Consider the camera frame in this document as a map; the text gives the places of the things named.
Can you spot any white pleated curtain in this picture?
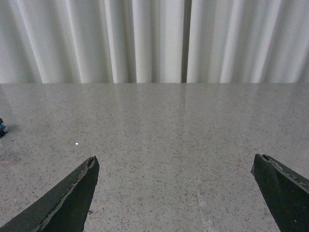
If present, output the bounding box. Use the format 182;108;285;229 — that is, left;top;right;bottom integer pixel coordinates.
0;0;309;83

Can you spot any blue push button base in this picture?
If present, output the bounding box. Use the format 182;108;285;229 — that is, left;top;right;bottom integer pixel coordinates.
0;118;8;137

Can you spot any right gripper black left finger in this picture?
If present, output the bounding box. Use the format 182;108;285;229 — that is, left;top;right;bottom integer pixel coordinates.
0;156;99;232

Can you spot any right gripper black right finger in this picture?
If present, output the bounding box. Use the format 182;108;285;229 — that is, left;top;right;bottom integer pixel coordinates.
251;154;309;232

